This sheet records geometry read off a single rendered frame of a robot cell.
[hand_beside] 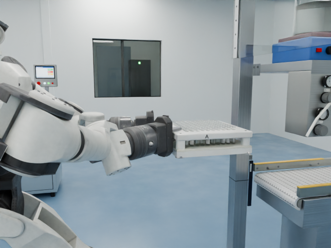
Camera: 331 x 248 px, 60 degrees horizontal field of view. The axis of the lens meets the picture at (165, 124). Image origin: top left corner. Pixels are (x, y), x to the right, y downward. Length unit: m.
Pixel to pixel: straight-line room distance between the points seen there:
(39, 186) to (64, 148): 2.77
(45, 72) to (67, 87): 2.35
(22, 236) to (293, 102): 0.90
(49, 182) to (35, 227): 2.31
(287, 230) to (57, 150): 1.07
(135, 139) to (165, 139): 0.12
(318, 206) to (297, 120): 0.31
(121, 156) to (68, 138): 0.23
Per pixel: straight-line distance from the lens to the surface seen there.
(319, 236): 1.24
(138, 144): 0.74
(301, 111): 0.97
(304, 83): 0.97
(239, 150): 0.92
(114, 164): 0.70
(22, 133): 0.50
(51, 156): 0.50
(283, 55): 1.11
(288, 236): 1.37
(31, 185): 3.27
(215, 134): 0.87
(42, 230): 0.94
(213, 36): 6.33
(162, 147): 0.83
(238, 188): 1.27
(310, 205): 1.09
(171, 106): 5.99
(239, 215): 1.32
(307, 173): 1.34
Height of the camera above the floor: 1.22
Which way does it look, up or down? 9 degrees down
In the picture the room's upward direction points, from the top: straight up
